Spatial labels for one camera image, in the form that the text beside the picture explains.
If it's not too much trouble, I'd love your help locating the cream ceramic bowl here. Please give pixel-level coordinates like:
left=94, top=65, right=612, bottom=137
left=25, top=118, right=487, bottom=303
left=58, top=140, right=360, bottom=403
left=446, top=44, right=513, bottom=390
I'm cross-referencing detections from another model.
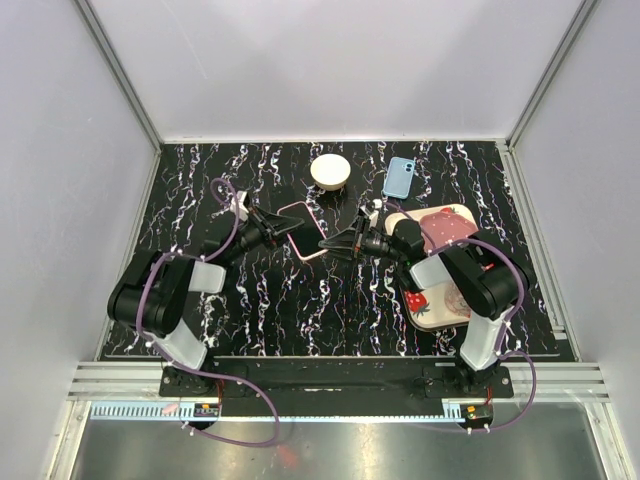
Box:
left=310, top=154, right=351, bottom=191

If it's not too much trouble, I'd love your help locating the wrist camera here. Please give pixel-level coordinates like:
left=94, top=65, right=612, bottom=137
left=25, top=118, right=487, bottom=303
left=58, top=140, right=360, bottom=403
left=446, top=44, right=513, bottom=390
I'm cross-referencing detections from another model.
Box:
left=229, top=190, right=250, bottom=222
left=359, top=199, right=383, bottom=228

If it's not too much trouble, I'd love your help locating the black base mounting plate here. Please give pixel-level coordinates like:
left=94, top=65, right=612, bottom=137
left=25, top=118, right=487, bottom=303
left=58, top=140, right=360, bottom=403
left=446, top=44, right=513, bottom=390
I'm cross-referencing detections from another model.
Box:
left=159, top=357, right=514, bottom=399

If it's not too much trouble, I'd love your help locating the strawberry pattern tray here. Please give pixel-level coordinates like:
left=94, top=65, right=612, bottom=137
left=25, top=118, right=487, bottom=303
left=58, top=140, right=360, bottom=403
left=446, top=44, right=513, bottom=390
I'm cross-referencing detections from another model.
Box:
left=401, top=204, right=476, bottom=331

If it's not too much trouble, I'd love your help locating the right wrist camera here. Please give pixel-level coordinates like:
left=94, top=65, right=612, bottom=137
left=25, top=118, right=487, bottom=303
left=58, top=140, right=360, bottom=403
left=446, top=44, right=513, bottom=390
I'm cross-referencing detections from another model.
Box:
left=359, top=199, right=383, bottom=228

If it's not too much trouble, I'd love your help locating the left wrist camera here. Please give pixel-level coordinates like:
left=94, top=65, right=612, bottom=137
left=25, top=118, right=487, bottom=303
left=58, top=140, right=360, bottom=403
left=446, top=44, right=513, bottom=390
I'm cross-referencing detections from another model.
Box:
left=229, top=190, right=250, bottom=222

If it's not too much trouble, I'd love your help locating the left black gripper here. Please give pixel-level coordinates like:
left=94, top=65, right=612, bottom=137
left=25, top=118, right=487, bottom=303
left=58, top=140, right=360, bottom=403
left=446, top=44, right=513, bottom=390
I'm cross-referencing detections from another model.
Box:
left=226, top=205, right=304, bottom=262

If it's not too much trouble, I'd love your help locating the left control board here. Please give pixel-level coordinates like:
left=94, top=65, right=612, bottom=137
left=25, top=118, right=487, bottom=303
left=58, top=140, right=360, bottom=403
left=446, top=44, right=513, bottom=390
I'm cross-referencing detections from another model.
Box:
left=193, top=402, right=220, bottom=419

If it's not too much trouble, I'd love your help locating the light blue phone case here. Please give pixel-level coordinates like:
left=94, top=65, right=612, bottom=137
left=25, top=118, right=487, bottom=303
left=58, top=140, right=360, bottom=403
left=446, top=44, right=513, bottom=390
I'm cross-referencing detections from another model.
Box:
left=382, top=157, right=415, bottom=200

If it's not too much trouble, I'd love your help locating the pink dotted plate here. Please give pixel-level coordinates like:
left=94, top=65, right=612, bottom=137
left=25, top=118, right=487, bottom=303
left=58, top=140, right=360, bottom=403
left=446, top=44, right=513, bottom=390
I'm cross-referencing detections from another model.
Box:
left=419, top=207, right=478, bottom=252

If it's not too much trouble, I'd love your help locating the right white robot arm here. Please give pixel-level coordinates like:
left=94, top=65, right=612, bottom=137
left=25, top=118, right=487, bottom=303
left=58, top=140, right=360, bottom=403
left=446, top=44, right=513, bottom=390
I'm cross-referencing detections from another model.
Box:
left=319, top=217, right=533, bottom=397

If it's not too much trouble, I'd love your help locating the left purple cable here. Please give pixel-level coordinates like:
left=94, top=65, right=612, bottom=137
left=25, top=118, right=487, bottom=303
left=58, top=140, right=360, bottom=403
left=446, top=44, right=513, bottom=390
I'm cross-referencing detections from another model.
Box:
left=134, top=178, right=281, bottom=446

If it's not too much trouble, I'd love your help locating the pink glass mug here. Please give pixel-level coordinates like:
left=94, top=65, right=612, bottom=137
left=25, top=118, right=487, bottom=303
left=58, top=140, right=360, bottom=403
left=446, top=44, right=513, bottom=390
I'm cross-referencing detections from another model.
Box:
left=444, top=283, right=471, bottom=319

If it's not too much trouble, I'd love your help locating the right control board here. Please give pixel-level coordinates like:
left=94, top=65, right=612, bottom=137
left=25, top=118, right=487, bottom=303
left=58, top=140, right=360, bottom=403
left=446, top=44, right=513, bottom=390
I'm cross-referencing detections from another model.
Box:
left=462, top=403, right=494, bottom=423

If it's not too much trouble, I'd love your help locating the pink cased phone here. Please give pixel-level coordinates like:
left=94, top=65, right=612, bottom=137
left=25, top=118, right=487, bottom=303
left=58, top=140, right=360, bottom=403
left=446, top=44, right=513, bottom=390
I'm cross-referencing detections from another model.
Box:
left=277, top=201, right=326, bottom=261

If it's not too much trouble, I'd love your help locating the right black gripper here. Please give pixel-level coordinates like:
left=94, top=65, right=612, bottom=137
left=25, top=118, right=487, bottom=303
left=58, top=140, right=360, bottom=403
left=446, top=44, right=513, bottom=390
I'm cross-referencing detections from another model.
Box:
left=318, top=216, right=404, bottom=266

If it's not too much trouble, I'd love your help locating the control board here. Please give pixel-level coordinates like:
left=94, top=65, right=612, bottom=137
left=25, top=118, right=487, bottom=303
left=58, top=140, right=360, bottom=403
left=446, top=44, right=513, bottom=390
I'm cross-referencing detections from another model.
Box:
left=193, top=402, right=220, bottom=419
left=462, top=403, right=494, bottom=423

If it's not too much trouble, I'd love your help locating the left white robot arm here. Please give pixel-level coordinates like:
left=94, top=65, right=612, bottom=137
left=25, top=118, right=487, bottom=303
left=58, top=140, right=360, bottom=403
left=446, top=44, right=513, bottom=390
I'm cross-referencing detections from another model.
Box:
left=107, top=207, right=304, bottom=396

